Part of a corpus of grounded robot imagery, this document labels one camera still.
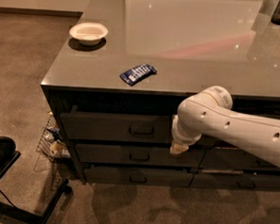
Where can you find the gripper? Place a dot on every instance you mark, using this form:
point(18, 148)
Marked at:
point(181, 138)

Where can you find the blue snack packet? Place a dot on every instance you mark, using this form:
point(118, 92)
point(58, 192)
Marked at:
point(137, 74)

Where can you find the wire basket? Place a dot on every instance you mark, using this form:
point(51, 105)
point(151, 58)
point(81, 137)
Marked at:
point(46, 160)

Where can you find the white bowl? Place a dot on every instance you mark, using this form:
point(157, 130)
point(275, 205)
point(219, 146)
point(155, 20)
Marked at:
point(89, 33)

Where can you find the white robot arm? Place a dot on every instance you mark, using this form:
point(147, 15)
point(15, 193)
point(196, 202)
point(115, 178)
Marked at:
point(209, 113)

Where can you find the grey counter cabinet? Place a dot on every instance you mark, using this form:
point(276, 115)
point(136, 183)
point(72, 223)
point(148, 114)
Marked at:
point(193, 44)

